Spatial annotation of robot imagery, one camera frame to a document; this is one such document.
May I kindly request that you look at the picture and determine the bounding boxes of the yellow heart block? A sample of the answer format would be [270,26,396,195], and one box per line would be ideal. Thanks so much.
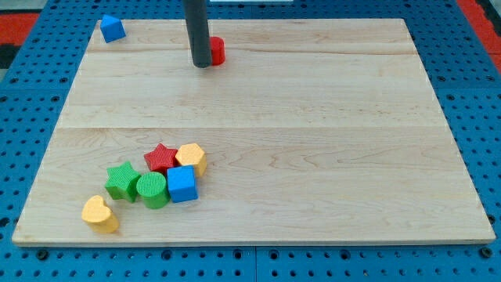
[81,195,120,233]

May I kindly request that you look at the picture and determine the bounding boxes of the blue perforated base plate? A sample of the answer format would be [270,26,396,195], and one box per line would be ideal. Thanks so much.
[1,1,500,281]

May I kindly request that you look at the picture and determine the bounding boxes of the yellow hexagon block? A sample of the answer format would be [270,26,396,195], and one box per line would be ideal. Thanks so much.
[175,143,207,177]

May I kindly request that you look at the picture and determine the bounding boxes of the red cylinder block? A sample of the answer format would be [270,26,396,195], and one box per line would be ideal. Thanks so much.
[210,36,225,66]

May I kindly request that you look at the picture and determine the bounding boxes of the green cylinder block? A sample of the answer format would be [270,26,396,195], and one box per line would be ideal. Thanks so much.
[136,172,170,209]

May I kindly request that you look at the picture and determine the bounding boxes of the light wooden board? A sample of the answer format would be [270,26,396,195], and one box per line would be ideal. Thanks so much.
[12,19,496,247]

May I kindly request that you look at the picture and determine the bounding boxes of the red star block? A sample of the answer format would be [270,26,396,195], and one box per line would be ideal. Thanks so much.
[143,143,179,175]

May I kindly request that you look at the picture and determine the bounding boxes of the green star block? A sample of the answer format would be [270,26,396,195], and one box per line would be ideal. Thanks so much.
[105,161,141,203]

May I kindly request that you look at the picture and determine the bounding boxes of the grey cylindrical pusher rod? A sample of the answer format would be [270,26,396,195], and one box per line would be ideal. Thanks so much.
[182,0,212,68]

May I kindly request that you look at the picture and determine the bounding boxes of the blue cube block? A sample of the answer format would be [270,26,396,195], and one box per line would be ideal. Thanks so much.
[167,165,198,203]

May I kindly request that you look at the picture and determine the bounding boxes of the blue triangular block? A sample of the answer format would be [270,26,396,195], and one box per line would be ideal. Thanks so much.
[99,15,126,43]

